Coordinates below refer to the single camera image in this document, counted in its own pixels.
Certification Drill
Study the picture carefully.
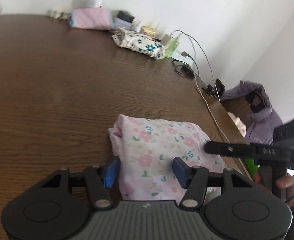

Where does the purple jacket on chair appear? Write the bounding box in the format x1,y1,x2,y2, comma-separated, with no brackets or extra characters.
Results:
221,81,282,145

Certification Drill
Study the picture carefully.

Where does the teal flower folded cloth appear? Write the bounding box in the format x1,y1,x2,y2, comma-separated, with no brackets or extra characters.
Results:
111,28,166,60

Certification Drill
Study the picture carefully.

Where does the folded pink towel cloth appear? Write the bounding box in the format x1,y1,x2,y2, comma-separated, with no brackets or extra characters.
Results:
68,8,113,30

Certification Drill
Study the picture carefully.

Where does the black cable with adapter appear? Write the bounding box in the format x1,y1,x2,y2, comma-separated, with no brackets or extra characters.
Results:
171,58,196,79

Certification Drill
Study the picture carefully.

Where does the pink floral ruffled garment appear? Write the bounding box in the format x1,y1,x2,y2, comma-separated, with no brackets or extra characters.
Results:
108,115,225,203

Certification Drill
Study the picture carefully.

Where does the white power strip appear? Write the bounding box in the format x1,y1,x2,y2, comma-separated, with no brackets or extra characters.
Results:
171,52,193,65

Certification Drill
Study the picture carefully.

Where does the green spray bottle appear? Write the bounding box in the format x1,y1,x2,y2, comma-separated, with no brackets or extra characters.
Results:
165,34,181,59

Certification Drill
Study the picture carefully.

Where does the white socket adapter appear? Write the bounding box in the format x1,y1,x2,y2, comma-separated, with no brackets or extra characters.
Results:
49,10,71,20

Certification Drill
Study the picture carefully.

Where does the cream cloth on chair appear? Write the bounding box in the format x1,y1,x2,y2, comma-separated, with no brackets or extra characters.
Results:
228,112,247,137

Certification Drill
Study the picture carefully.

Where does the stack of snack packets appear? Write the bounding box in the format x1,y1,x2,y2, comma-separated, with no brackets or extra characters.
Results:
140,26,158,38

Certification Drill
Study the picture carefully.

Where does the phone on black stand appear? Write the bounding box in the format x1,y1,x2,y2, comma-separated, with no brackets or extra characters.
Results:
202,79,225,99

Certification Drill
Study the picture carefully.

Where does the person's right hand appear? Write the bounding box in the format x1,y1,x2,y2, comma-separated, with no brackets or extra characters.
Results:
252,172,294,208

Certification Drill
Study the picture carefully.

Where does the green object at edge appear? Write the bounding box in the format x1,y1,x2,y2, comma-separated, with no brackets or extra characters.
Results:
242,146,259,178

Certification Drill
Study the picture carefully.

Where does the white charging cable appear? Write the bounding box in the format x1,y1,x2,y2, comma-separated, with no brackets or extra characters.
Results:
170,29,237,145

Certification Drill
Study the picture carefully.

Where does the small black box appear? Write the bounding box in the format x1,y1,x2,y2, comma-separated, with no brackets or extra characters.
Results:
117,10,135,23

